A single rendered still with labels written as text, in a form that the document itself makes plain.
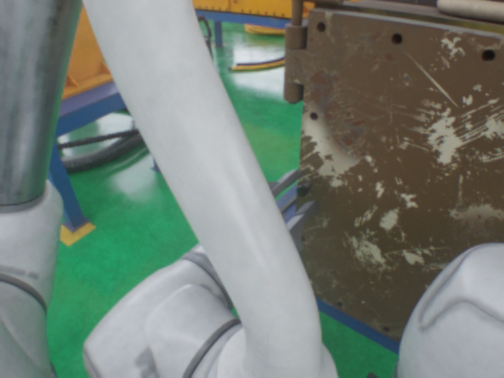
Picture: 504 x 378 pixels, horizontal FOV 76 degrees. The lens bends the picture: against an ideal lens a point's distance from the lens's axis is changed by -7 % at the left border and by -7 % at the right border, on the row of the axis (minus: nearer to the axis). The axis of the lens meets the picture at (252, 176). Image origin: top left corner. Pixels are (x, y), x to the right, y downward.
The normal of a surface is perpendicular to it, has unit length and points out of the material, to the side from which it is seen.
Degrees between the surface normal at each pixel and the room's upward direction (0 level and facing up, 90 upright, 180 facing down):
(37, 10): 99
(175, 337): 18
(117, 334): 14
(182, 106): 62
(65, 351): 0
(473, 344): 75
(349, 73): 90
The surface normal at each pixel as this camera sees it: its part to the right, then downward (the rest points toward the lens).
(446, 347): -0.93, 0.11
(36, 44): 0.65, 0.57
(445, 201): -0.61, 0.47
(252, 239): 0.29, 0.04
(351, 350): -0.02, -0.82
